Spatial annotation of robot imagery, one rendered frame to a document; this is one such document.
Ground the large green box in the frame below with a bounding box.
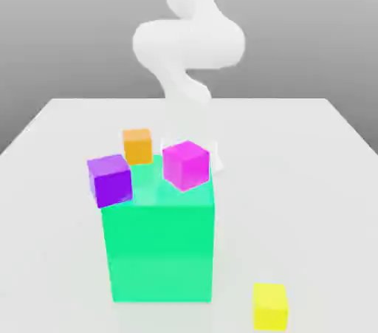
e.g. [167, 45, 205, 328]
[100, 154, 216, 303]

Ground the small magenta cube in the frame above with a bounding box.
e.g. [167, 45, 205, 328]
[162, 140, 211, 193]

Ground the small purple cube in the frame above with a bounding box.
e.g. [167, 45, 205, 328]
[86, 154, 134, 209]

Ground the small yellow cube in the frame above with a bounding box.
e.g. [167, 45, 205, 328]
[252, 282, 289, 332]

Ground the small orange cube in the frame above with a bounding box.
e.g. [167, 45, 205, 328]
[122, 128, 154, 166]

